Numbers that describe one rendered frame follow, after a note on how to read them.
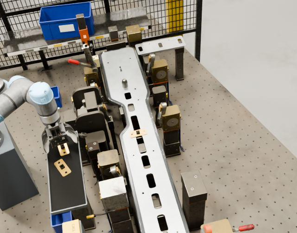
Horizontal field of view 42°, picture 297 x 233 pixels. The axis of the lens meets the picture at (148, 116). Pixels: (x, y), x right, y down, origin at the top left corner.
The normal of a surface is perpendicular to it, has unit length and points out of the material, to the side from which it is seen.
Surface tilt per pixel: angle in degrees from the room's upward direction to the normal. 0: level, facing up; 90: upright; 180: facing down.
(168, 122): 90
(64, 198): 0
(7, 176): 90
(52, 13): 90
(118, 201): 90
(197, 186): 0
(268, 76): 0
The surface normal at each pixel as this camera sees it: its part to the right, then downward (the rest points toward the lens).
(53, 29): 0.09, 0.74
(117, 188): -0.07, -0.66
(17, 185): 0.48, 0.64
